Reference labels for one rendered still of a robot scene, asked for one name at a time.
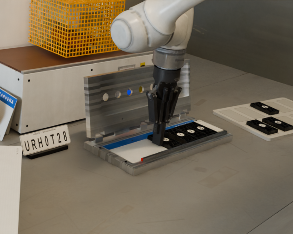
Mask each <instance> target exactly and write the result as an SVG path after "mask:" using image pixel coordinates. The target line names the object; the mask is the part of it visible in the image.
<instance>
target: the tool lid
mask: <svg viewBox="0 0 293 234"><path fill-rule="evenodd" d="M153 69H154V65H148V66H142V67H137V68H132V69H126V70H121V71H114V72H108V73H103V74H98V75H92V76H87V77H83V78H84V94H85V111H86V128H87V137H88V138H93V137H96V136H95V134H96V133H101V134H108V133H111V132H112V133H114V135H113V136H116V135H120V134H124V133H127V132H129V131H130V129H129V128H130V127H134V126H137V125H140V124H141V121H145V122H150V121H149V113H148V98H147V96H146V92H147V91H149V92H150V91H151V90H150V85H151V84H154V82H155V80H154V78H153ZM140 86H142V92H139V87H140ZM177 86H179V87H181V88H182V91H181V92H180V94H179V97H178V100H177V104H176V106H175V110H174V113H173V116H174V115H177V114H180V111H181V110H183V111H187V112H188V111H191V95H190V59H185V62H184V66H183V67H182V68H181V71H180V79H179V81H178V82H177ZM129 88H130V89H131V93H130V95H128V94H127V91H128V89H129ZM117 91H118V92H119V96H118V97H117V98H116V96H115V93H116V92H117ZM104 94H106V95H107V98H106V100H105V101H104V100H103V95H104Z"/></svg>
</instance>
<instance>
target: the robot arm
mask: <svg viewBox="0 0 293 234"><path fill-rule="evenodd" d="M204 1H205V0H146V1H144V2H141V3H139V4H137V5H135V6H133V7H131V8H129V10H126V11H124V12H122V13H120V14H119V15H118V16H117V17H116V18H115V19H114V20H113V22H112V24H111V28H110V33H111V37H112V40H113V42H114V43H115V44H116V46H117V47H118V48H119V49H121V50H122V51H125V52H129V53H142V52H147V51H151V50H153V59H152V63H153V64H154V69H153V78H154V80H155V82H154V84H153V89H152V90H151V91H150V92H149V91H147V92H146V96H147V98H148V113H149V121H151V122H153V123H154V126H153V140H152V143H154V144H156V145H158V146H161V145H163V140H164V133H165V129H166V123H167V124H168V123H170V121H168V120H169V119H170V120H171V119H172V117H173V113H174V110H175V106H176V104H177V100H178V97H179V94H180V92H181V91H182V88H181V87H179V86H177V82H178V81H179V79H180V71H181V68H182V67H183V66H184V62H185V55H186V47H187V44H188V41H189V39H190V36H191V32H192V27H193V14H194V10H193V7H194V6H196V5H198V4H200V3H201V2H204Z"/></svg>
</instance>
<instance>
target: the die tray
mask: <svg viewBox="0 0 293 234"><path fill-rule="evenodd" d="M260 102H261V103H264V104H266V105H268V106H271V107H273V108H275V109H277V110H279V114H274V115H268V114H266V113H264V112H261V111H260V110H257V109H255V108H253V107H251V106H250V104H251V103H250V104H243V105H237V106H233V107H227V108H222V109H217V110H213V114H214V115H216V116H218V117H220V118H222V119H224V120H226V121H228V122H230V123H232V124H234V125H236V126H238V127H240V128H242V129H244V130H246V131H248V132H250V133H252V134H254V135H256V136H258V137H260V138H262V139H264V140H267V141H273V140H277V139H281V138H285V137H290V136H293V130H289V131H285V132H284V131H282V130H279V129H278V133H274V134H270V135H267V134H265V133H263V132H261V131H259V130H257V129H255V128H252V127H250V126H248V125H246V122H247V121H250V120H255V119H257V120H259V121H261V122H262V119H263V118H266V117H274V118H276V119H278V120H281V121H283V122H285V123H288V124H290V125H292V126H293V101H292V100H290V99H287V98H284V97H281V98H276V99H270V100H266V101H260ZM276 129H277V128H276Z"/></svg>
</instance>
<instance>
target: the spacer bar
mask: <svg viewBox="0 0 293 234"><path fill-rule="evenodd" d="M194 122H196V123H199V124H201V125H203V126H206V127H208V128H210V129H212V130H214V131H217V132H221V131H223V129H220V128H218V127H216V126H213V125H211V124H209V123H206V122H204V121H202V120H197V121H194Z"/></svg>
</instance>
